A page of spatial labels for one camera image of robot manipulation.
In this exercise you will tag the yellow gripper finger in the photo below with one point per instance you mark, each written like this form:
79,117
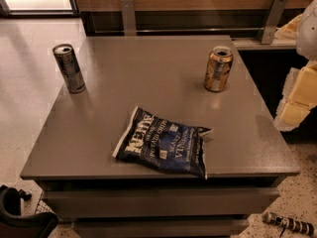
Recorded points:
289,30
299,97

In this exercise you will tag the silver blue redbull can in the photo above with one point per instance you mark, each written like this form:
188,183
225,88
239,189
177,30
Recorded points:
68,65

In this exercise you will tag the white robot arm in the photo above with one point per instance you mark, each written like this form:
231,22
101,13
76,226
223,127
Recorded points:
306,39

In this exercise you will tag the gold soda can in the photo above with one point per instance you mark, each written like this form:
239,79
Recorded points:
218,68

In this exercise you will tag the blue kettle chips bag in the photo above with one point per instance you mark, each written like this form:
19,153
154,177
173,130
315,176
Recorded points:
163,145

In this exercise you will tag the grey drawer cabinet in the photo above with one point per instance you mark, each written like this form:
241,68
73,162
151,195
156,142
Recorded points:
73,159

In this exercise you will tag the right metal wall bracket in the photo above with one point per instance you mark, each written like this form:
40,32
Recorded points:
267,32

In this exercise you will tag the metal wall bracket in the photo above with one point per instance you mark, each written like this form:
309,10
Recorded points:
267,32
128,17

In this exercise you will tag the left metal wall bracket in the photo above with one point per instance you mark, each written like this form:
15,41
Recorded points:
128,17

